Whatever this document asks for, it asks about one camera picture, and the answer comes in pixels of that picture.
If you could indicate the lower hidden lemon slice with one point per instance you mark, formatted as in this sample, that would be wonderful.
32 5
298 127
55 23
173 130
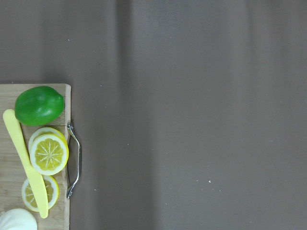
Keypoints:
44 130

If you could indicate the upper lemon slice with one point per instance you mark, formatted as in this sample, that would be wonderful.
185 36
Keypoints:
49 154

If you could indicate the green toy lime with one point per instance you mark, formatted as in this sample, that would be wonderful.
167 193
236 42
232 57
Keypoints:
38 106

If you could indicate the lemon slice under knife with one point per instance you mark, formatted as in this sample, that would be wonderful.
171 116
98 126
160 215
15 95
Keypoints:
52 190

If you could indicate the yellow plastic knife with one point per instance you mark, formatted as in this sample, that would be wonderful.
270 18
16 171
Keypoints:
35 179

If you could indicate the white toy bun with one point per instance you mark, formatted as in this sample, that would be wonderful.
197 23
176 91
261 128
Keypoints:
17 219

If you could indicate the metal board handle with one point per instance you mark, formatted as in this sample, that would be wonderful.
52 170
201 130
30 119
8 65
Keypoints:
72 185

